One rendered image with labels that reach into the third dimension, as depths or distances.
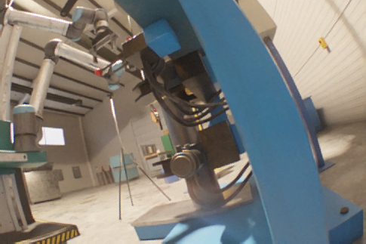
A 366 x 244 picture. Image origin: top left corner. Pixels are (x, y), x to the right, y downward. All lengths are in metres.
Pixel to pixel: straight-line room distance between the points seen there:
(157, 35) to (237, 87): 0.53
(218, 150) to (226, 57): 0.68
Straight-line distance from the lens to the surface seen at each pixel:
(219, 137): 0.82
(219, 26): 0.20
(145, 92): 1.03
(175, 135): 1.15
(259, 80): 0.17
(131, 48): 0.72
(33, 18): 1.20
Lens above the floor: 0.52
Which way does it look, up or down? 15 degrees up
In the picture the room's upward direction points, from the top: 19 degrees counter-clockwise
